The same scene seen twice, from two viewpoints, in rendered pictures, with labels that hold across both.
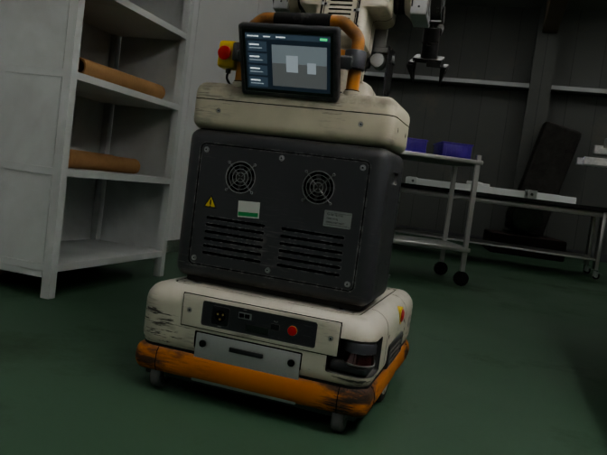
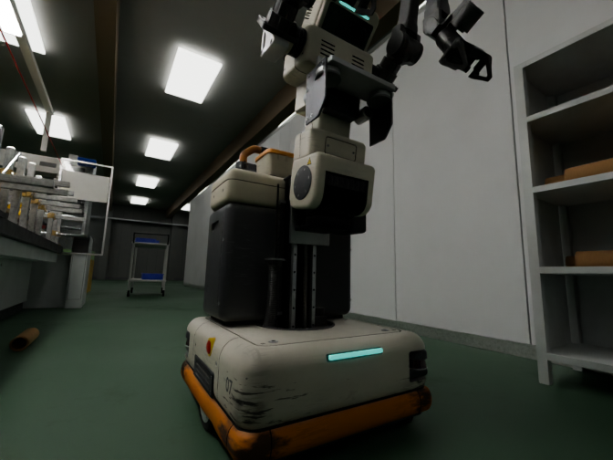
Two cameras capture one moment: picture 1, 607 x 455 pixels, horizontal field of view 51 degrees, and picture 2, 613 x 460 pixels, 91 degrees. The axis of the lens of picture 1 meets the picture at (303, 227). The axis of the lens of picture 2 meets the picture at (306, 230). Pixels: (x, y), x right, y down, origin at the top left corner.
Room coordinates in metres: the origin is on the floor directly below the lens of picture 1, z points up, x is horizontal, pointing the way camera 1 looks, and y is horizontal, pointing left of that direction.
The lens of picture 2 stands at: (2.60, -0.82, 0.45)
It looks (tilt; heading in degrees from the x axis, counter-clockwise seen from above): 8 degrees up; 131
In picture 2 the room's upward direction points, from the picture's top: 1 degrees clockwise
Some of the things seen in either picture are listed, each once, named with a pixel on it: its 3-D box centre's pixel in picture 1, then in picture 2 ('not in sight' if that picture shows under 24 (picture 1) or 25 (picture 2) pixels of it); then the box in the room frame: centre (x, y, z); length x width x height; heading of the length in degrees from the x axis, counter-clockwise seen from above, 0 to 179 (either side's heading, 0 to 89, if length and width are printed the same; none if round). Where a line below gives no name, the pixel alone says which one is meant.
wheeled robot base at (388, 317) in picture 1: (290, 326); (294, 359); (1.84, 0.00, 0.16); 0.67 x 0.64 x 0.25; 162
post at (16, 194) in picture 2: not in sight; (16, 194); (0.10, -0.62, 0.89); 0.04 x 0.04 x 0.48; 73
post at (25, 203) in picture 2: not in sight; (26, 196); (-0.14, -0.55, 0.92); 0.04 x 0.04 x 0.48; 73
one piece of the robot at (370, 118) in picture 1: (299, 180); (285, 239); (1.75, 0.03, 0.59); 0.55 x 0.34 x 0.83; 72
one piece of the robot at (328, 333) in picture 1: (258, 323); not in sight; (1.53, 0.08, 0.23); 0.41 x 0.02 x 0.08; 72
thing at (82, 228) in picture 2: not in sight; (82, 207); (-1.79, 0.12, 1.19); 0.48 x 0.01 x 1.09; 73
